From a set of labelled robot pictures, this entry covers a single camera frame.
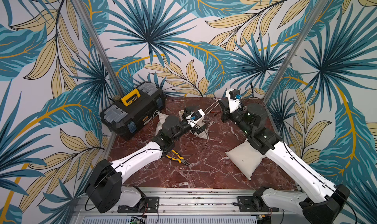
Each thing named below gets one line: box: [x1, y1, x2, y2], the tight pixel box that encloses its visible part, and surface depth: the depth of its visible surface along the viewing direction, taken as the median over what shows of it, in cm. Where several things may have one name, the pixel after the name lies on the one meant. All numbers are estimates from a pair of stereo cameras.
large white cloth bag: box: [224, 138, 267, 181], surface depth 83 cm
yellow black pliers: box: [165, 149, 190, 166], surface depth 90 cm
